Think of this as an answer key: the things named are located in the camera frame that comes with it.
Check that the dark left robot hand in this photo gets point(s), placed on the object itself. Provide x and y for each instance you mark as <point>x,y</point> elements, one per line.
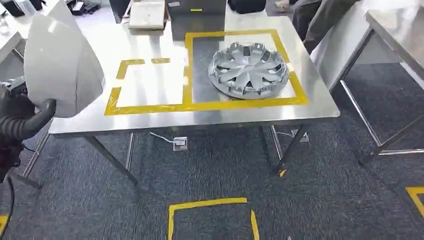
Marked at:
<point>16,102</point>

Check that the white curved plastic panel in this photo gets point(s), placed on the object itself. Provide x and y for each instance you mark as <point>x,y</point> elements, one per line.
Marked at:
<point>63,66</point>

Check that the stainless steel table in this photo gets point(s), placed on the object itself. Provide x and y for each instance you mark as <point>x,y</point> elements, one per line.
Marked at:
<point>394,36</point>
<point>8,39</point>
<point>149,99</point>

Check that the short yellow tape strip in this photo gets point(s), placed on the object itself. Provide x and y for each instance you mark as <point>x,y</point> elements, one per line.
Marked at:
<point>160,60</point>

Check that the beige flat box stack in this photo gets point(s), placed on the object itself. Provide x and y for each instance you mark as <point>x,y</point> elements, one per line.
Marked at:
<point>147,15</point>

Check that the white floor socket box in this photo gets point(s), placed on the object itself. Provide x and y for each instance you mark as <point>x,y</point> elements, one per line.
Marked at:
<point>180,144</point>
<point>303,136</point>

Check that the silver wheel hubcap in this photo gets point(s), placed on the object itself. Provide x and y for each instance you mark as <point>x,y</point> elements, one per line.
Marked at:
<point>248,70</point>

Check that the black bag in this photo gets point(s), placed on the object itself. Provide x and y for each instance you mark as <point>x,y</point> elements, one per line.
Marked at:
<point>246,6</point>

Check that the person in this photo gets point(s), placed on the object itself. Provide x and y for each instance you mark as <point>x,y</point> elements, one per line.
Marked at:
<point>318,23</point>

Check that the yellow tape frame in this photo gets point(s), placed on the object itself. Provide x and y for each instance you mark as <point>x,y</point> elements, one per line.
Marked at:
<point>205,106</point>

